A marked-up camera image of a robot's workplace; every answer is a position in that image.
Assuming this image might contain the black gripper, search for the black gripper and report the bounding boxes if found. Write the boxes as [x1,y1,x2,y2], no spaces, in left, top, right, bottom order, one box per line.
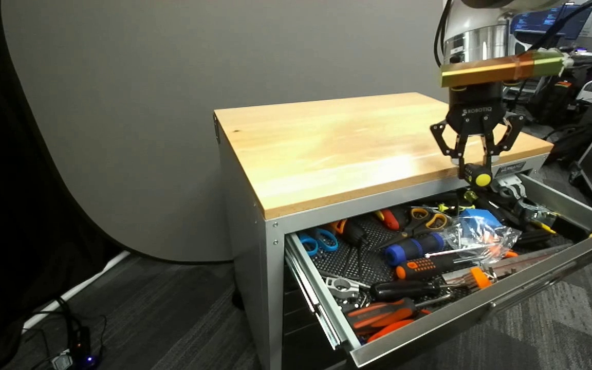
[429,82,524,180]

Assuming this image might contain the black screwdriver with yellow cap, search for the black screwdriver with yellow cap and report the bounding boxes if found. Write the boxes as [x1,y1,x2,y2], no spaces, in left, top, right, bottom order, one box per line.
[465,160,498,204]

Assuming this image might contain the grey metal tool drawer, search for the grey metal tool drawer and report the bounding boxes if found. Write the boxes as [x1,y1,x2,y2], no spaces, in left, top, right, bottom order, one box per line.
[282,173,592,370]

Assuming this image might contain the small red screwdriver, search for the small red screwdriver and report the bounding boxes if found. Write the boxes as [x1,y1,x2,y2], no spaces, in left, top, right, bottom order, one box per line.
[376,208,403,235]

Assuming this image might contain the clear screwdriver with orange cap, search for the clear screwdriver with orange cap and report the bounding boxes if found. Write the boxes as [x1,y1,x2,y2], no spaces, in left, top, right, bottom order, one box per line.
[441,265,495,291]

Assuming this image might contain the orange and black screwdriver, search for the orange and black screwdriver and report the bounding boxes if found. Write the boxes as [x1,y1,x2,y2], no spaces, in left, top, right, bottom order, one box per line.
[394,255,451,281]

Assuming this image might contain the bright orange screwdriver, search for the bright orange screwdriver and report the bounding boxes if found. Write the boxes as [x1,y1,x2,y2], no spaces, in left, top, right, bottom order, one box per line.
[366,317,415,345]

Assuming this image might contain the silver metal pliers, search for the silver metal pliers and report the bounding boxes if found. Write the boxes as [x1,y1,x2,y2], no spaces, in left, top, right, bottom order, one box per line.
[498,173,553,222]

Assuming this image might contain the clear plastic bag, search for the clear plastic bag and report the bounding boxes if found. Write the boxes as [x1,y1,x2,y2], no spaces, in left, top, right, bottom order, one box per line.
[441,213,523,268]

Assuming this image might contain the blue computer screen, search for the blue computer screen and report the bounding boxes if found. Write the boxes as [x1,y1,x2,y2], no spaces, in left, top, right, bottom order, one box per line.
[510,5,569,36]

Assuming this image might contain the grey cabinet with wooden top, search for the grey cabinet with wooden top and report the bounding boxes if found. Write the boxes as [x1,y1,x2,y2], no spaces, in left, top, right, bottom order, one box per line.
[211,91,554,370]

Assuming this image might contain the silver metal clamp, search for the silver metal clamp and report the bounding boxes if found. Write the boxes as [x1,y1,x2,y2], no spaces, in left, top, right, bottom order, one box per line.
[323,274,374,308]

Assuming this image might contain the power strip with blue light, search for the power strip with blue light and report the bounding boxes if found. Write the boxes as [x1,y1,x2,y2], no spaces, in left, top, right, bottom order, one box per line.
[52,326,104,370]

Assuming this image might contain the black curtain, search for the black curtain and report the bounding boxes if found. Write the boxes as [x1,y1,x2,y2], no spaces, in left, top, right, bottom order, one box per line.
[0,0,127,370]

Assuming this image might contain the yellow orange looped handles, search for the yellow orange looped handles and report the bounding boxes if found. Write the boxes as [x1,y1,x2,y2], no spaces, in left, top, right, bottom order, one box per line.
[410,204,457,233]

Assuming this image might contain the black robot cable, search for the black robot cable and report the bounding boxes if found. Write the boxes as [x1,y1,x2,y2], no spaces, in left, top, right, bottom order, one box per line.
[433,0,453,69]

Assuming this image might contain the blue and black screwdriver handle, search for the blue and black screwdriver handle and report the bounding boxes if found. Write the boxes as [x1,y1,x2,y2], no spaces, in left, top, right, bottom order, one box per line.
[382,230,453,270]

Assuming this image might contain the blue handled scissors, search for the blue handled scissors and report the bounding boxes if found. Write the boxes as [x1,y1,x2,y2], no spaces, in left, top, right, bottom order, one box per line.
[298,227,343,258]

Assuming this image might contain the brown orange screwdriver handle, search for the brown orange screwdriver handle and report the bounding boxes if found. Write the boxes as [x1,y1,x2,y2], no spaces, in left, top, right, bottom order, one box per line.
[346,298,420,335]

